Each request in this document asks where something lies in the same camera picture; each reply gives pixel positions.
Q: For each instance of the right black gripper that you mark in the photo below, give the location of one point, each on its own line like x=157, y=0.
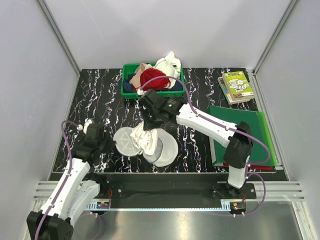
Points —
x=148, y=125

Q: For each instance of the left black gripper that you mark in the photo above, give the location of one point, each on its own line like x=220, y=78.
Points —
x=111, y=143

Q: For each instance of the white bra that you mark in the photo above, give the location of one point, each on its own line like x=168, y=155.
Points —
x=145, y=140

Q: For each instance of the white mesh laundry bag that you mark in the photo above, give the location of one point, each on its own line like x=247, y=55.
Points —
x=165, y=153

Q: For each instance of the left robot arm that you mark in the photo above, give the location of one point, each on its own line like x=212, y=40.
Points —
x=77, y=186

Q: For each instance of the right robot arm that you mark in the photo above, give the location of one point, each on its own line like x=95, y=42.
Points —
x=233, y=137

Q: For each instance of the red garment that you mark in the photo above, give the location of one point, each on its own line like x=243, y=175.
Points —
x=158, y=84

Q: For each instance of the dark blue garment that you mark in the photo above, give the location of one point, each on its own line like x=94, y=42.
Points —
x=129, y=88

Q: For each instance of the beige garment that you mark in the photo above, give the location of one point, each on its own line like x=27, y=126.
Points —
x=135, y=80

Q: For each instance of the white garment in basket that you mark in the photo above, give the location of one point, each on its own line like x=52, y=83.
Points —
x=169, y=65

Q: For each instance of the green plastic basket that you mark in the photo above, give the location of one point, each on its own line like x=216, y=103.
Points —
x=130, y=69

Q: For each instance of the lower book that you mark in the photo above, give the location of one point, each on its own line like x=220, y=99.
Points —
x=229, y=98

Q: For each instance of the green cover book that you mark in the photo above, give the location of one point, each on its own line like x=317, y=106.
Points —
x=238, y=85

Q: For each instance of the light green plastic folder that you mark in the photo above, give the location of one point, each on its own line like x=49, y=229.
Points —
x=261, y=131

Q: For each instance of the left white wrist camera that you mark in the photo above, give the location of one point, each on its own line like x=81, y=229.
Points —
x=83, y=128

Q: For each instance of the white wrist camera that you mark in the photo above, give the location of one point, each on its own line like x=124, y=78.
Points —
x=140, y=92
x=83, y=128

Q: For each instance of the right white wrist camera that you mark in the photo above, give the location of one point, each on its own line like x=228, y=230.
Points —
x=140, y=92

